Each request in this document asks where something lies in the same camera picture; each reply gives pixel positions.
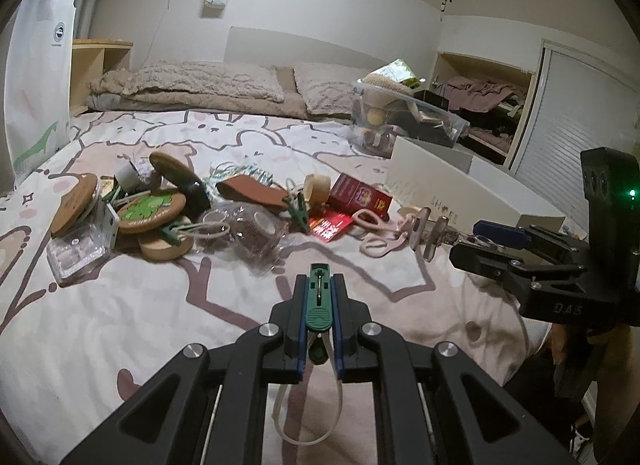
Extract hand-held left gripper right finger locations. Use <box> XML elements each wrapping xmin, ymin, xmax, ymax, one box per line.
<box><xmin>327</xmin><ymin>275</ymin><xmax>576</xmax><ymax>465</ymax></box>

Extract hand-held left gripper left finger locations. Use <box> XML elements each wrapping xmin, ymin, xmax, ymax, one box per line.
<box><xmin>57</xmin><ymin>274</ymin><xmax>307</xmax><ymax>465</ymax></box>

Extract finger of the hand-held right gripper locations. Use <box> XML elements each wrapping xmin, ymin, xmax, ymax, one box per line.
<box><xmin>448</xmin><ymin>242</ymin><xmax>588</xmax><ymax>296</ymax></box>
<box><xmin>472</xmin><ymin>219</ymin><xmax>591</xmax><ymax>266</ymax></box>

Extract green clip with white loop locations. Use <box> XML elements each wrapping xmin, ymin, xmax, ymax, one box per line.
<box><xmin>160</xmin><ymin>220</ymin><xmax>231</xmax><ymax>247</ymax></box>
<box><xmin>272</xmin><ymin>263</ymin><xmax>346</xmax><ymax>446</ymax></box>

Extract white shoe box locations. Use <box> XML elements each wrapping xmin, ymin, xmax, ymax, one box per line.
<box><xmin>387</xmin><ymin>138</ymin><xmax>567</xmax><ymax>246</ymax></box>

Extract silver metal clip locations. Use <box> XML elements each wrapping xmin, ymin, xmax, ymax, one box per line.
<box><xmin>410</xmin><ymin>208</ymin><xmax>433</xmax><ymax>252</ymax></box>
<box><xmin>423</xmin><ymin>215</ymin><xmax>453</xmax><ymax>264</ymax></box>

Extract person's right forearm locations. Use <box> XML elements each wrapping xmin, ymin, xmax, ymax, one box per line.
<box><xmin>597</xmin><ymin>326</ymin><xmax>640</xmax><ymax>426</ymax></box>

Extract clear plastic wrapper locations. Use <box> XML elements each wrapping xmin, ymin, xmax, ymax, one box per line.
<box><xmin>195</xmin><ymin>208</ymin><xmax>296</xmax><ymax>278</ymax></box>

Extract red shiny packet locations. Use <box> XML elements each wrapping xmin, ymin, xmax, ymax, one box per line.
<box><xmin>307</xmin><ymin>212</ymin><xmax>357</xmax><ymax>244</ymax></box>

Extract pink scissors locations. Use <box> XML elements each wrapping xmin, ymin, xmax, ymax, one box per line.
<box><xmin>352</xmin><ymin>209</ymin><xmax>418</xmax><ymax>258</ymax></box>

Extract dark green clip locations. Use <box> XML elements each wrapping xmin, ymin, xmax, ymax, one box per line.
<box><xmin>282</xmin><ymin>195</ymin><xmax>312</xmax><ymax>235</ymax></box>

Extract red box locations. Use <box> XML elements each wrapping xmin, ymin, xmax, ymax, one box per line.
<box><xmin>327</xmin><ymin>172</ymin><xmax>393</xmax><ymax>218</ymax></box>

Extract beige tape roll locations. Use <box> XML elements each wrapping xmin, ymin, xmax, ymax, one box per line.
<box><xmin>302</xmin><ymin>174</ymin><xmax>332</xmax><ymax>206</ymax></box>

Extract brown leather pouch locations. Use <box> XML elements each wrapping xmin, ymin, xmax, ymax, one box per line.
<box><xmin>216</xmin><ymin>175</ymin><xmax>288</xmax><ymax>210</ymax></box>

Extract white shutter door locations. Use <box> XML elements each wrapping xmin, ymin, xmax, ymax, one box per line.
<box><xmin>507</xmin><ymin>40</ymin><xmax>640</xmax><ymax>206</ymax></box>

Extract pile of clothes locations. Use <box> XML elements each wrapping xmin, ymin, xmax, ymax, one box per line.
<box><xmin>434</xmin><ymin>74</ymin><xmax>527</xmax><ymax>115</ymax></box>

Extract thick round wooden coaster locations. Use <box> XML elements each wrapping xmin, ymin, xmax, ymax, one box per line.
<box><xmin>137</xmin><ymin>232</ymin><xmax>195</xmax><ymax>262</ymax></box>

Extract teal striped ribbon bundle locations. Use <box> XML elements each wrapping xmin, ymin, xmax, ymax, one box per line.
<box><xmin>207</xmin><ymin>159</ymin><xmax>275</xmax><ymax>187</ymax></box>

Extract small black box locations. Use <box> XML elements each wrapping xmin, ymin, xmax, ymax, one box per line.
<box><xmin>414</xmin><ymin>89</ymin><xmax>452</xmax><ymax>112</ymax></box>

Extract black round case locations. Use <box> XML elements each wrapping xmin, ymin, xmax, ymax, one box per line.
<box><xmin>177</xmin><ymin>178</ymin><xmax>212</xmax><ymax>216</ymax></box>

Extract printed blanket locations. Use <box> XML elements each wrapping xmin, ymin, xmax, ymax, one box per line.
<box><xmin>0</xmin><ymin>108</ymin><xmax>551</xmax><ymax>465</ymax></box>

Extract clear plastic storage bin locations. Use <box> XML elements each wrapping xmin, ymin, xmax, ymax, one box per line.
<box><xmin>349</xmin><ymin>76</ymin><xmax>471</xmax><ymax>158</ymax></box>

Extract green patterned round coaster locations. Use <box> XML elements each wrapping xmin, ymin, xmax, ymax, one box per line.
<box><xmin>116</xmin><ymin>190</ymin><xmax>187</xmax><ymax>235</ymax></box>

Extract brown rimmed wooden coaster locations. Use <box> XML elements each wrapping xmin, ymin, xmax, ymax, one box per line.
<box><xmin>149</xmin><ymin>151</ymin><xmax>202</xmax><ymax>192</ymax></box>

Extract green snack bag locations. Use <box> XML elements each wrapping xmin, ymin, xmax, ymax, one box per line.
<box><xmin>372</xmin><ymin>59</ymin><xmax>426</xmax><ymax>88</ymax></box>

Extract beige quilt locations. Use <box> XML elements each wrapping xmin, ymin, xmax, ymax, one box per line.
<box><xmin>85</xmin><ymin>65</ymin><xmax>361</xmax><ymax>122</ymax></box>

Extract beige pillow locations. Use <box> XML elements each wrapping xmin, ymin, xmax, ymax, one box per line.
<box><xmin>292</xmin><ymin>62</ymin><xmax>381</xmax><ymax>120</ymax></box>
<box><xmin>122</xmin><ymin>60</ymin><xmax>286</xmax><ymax>103</ymax></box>

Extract clear square jar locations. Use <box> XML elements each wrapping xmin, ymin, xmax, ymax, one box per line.
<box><xmin>46</xmin><ymin>200</ymin><xmax>120</xmax><ymax>288</ymax></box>

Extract plain round wooden coaster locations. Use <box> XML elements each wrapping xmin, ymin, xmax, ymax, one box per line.
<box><xmin>51</xmin><ymin>174</ymin><xmax>99</xmax><ymax>238</ymax></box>

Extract white headboard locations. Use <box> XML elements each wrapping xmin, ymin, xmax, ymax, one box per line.
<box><xmin>227</xmin><ymin>26</ymin><xmax>386</xmax><ymax>71</ymax></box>

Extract wooden bedside shelf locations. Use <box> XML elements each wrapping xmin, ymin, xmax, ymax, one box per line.
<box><xmin>70</xmin><ymin>39</ymin><xmax>134</xmax><ymax>117</ymax></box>

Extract white paper bag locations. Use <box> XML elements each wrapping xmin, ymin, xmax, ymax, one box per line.
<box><xmin>4</xmin><ymin>0</ymin><xmax>77</xmax><ymax>186</ymax></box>

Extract grey curtain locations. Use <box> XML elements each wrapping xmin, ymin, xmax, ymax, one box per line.
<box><xmin>72</xmin><ymin>0</ymin><xmax>103</xmax><ymax>41</ymax></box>

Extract wooden wall niche shelf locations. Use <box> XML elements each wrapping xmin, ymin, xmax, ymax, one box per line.
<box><xmin>430</xmin><ymin>49</ymin><xmax>540</xmax><ymax>170</ymax></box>

